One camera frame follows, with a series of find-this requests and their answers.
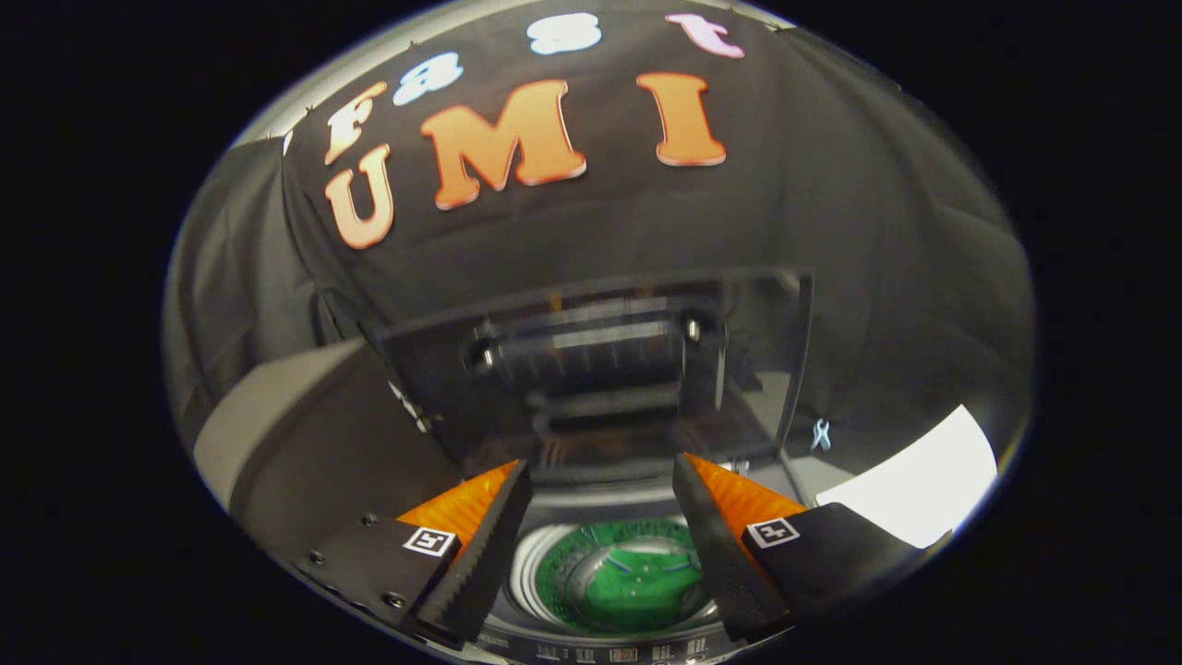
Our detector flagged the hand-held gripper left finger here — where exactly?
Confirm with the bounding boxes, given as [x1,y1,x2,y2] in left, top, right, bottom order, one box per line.
[294,459,534,647]

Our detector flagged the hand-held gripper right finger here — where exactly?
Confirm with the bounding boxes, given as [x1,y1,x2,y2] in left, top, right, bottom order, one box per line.
[673,453,926,645]

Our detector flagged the green polo shirt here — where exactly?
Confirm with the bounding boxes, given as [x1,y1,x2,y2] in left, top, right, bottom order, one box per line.
[536,519,717,634]

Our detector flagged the white cabinet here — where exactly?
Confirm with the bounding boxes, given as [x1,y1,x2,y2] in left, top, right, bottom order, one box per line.
[815,405,1000,550]

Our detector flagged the grey stand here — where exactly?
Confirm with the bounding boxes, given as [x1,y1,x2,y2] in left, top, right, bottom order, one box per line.
[192,337,463,564]

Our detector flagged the black backdrop cloth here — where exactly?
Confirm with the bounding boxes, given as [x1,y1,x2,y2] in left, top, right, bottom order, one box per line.
[164,5,1035,481]

